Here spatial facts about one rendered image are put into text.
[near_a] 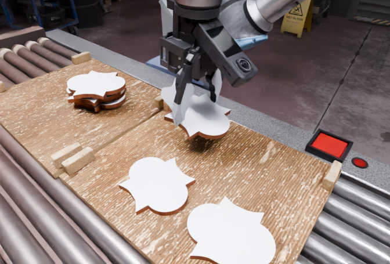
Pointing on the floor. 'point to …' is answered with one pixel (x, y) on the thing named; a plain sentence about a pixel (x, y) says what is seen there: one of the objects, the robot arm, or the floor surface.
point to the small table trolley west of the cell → (42, 5)
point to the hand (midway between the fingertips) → (198, 112)
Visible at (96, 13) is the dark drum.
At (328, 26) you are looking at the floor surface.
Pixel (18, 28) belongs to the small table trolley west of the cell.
